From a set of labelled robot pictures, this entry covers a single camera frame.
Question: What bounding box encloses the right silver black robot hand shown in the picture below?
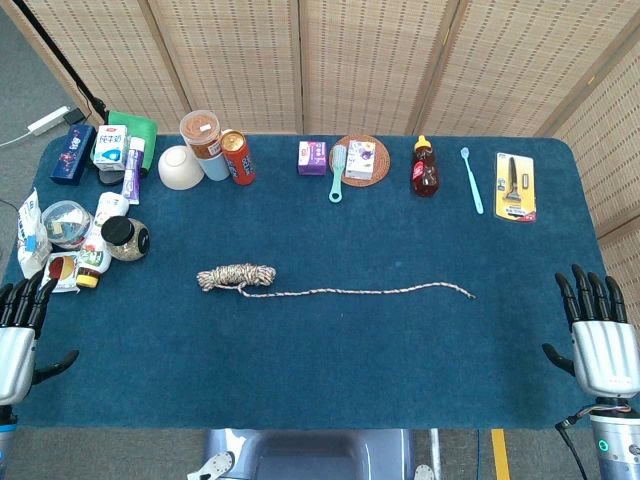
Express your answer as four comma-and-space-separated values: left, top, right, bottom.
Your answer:
542, 263, 640, 400

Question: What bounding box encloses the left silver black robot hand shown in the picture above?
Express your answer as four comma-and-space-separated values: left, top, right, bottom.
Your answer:
0, 269, 80, 407

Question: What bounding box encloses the braided white brown rope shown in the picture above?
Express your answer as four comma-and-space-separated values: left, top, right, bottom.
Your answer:
196, 263, 477, 300

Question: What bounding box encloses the red yellow snack packet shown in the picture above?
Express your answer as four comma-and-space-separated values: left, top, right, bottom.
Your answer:
38, 251, 82, 295

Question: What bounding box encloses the white bag with blue print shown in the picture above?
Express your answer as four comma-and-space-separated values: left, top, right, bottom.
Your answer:
16, 188, 53, 285

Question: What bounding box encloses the clear round plastic container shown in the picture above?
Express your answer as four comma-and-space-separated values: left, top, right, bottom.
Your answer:
41, 200, 94, 251

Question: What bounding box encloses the glass jar with black lid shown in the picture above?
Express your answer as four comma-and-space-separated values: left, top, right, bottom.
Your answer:
100, 215, 150, 263

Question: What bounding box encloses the razor in yellow package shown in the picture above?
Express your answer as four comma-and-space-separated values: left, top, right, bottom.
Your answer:
494, 152, 539, 223

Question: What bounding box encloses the dark blue printed box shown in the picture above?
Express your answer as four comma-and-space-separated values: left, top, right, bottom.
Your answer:
50, 123, 97, 187

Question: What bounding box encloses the light blue toothbrush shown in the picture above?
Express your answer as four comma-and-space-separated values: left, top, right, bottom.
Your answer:
460, 146, 485, 216

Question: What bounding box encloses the purple white toothpaste tube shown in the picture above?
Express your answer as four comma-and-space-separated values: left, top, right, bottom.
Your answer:
121, 136, 147, 206

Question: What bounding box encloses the white blue milk carton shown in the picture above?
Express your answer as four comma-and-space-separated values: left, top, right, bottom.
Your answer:
92, 124, 129, 172

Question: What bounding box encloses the white power strip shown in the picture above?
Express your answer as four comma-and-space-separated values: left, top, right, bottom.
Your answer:
27, 105, 71, 136

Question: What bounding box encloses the white ceramic bowl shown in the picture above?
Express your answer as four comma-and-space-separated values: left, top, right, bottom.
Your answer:
157, 144, 206, 191

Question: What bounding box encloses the red sauce bottle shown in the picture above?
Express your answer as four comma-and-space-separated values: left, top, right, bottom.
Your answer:
411, 134, 442, 198

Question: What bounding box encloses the green folded cloth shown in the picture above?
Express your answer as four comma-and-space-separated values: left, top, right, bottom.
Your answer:
107, 110, 159, 174

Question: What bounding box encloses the light blue cup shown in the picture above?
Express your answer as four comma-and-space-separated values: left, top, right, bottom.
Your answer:
199, 152, 231, 182

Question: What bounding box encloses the dark blue table cloth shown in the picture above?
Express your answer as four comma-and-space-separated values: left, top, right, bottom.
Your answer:
2, 134, 637, 431

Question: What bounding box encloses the clear jar of rubber bands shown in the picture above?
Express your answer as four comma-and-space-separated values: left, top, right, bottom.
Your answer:
179, 109, 224, 160

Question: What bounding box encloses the round woven coaster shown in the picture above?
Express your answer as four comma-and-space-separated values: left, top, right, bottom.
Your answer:
328, 133, 392, 188

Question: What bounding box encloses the orange red drink can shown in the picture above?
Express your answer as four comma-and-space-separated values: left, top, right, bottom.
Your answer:
219, 129, 257, 187

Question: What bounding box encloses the blue-grey robot torso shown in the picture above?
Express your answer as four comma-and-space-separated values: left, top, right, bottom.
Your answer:
187, 428, 436, 480

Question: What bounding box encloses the white box with purple print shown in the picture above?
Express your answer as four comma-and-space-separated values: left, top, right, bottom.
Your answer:
344, 139, 377, 181

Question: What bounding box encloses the black stand pole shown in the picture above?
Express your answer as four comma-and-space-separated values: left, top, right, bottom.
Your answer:
12, 0, 109, 124

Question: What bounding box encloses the mint green brush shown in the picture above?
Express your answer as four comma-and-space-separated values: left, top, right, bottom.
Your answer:
328, 144, 348, 204

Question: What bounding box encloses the purple small box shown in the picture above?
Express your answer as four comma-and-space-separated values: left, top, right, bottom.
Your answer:
297, 140, 328, 177

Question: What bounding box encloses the white power cable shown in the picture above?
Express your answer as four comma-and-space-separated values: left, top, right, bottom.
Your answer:
0, 130, 34, 149

